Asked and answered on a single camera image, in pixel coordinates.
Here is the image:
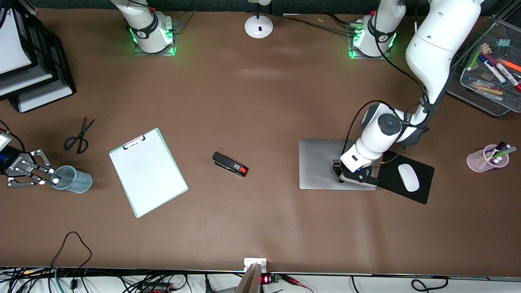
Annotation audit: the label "green marker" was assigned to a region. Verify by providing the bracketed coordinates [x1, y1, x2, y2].
[490, 146, 517, 160]

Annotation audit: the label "yellow pencil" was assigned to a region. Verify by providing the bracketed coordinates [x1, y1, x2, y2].
[473, 85, 505, 96]

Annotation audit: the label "red white marker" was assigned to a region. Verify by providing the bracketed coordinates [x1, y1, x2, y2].
[494, 61, 521, 93]

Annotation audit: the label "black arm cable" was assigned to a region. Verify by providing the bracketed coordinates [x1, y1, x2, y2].
[0, 119, 26, 152]
[344, 0, 429, 165]

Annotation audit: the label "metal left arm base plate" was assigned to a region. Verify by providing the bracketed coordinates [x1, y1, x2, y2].
[347, 24, 394, 61]

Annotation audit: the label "grey blue pen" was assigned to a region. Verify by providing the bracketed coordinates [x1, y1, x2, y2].
[465, 77, 503, 88]

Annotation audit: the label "blue mesh pen cup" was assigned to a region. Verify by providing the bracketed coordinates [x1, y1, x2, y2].
[51, 165, 93, 194]

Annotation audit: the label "purple black marker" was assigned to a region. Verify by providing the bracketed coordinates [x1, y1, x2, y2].
[486, 141, 512, 157]

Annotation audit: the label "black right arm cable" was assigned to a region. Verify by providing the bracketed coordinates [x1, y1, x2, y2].
[0, 119, 26, 152]

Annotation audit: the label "white bracket box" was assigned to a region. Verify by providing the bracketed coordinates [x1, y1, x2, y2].
[244, 258, 267, 273]

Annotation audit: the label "silver laptop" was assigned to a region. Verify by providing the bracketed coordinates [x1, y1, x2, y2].
[298, 138, 377, 191]

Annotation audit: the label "blue white marker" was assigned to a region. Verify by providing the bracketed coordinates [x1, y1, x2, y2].
[479, 55, 508, 85]

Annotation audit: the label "red wire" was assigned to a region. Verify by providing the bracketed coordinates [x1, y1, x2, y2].
[280, 274, 315, 293]

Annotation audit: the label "white lamp base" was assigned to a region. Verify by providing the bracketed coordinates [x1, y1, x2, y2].
[244, 0, 274, 39]

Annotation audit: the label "white computer mouse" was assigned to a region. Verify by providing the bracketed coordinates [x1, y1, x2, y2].
[398, 164, 420, 192]

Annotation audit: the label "black stapler with red end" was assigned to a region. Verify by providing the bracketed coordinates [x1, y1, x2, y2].
[212, 151, 249, 178]

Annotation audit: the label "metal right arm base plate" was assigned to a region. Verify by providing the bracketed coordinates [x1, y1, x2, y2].
[133, 18, 177, 57]

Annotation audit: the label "black scissors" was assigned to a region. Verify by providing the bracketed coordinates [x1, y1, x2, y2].
[63, 117, 96, 154]

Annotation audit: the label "black cable bundle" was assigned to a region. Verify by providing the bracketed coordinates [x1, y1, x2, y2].
[0, 267, 196, 293]

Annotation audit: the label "green pen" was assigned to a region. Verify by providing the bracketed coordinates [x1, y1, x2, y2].
[467, 50, 483, 70]

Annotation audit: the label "black stacked document tray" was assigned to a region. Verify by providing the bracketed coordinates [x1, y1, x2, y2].
[0, 0, 77, 114]

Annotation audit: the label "black coiled cable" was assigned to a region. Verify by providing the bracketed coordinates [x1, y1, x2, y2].
[350, 276, 450, 293]

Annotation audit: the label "black table cables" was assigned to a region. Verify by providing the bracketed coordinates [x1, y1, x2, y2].
[283, 13, 355, 35]

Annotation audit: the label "black mouse pad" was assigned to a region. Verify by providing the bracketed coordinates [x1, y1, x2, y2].
[375, 150, 435, 205]

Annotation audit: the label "wooden post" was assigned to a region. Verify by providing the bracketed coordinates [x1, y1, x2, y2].
[235, 262, 263, 293]

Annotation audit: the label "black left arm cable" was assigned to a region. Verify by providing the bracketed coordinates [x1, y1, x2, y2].
[344, 0, 429, 165]

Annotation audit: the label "grey wire mesh tray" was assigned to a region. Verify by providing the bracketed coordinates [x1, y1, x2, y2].
[446, 15, 521, 119]

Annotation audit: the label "black looped cable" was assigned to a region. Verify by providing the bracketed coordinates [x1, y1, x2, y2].
[50, 231, 93, 290]

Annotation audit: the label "white paper sheet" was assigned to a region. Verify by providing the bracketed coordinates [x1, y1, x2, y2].
[110, 131, 187, 216]

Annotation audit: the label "pink mesh pen cup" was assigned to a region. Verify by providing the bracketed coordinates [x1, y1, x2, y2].
[467, 144, 510, 173]

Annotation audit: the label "pale green clipboard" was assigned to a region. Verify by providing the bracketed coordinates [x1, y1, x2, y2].
[109, 127, 189, 219]

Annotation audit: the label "black power strip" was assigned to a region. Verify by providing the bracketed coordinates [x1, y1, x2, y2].
[138, 282, 173, 293]

